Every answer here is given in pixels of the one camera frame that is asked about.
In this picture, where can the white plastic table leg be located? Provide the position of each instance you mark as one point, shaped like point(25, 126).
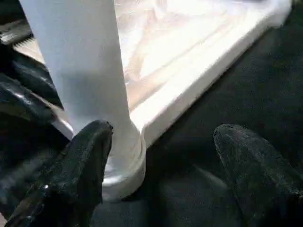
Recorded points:
point(85, 56)

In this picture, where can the white plastic children's table top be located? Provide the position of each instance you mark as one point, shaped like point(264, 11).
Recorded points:
point(189, 47)

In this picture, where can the black plastic work mat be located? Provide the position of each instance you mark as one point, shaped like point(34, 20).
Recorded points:
point(246, 94)

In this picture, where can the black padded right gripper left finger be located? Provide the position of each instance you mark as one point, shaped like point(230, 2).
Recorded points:
point(71, 184)

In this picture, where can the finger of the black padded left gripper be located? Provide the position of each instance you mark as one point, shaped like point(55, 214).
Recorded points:
point(38, 78)
point(23, 101)

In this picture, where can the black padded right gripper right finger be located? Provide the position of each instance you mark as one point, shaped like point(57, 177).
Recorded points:
point(260, 179)

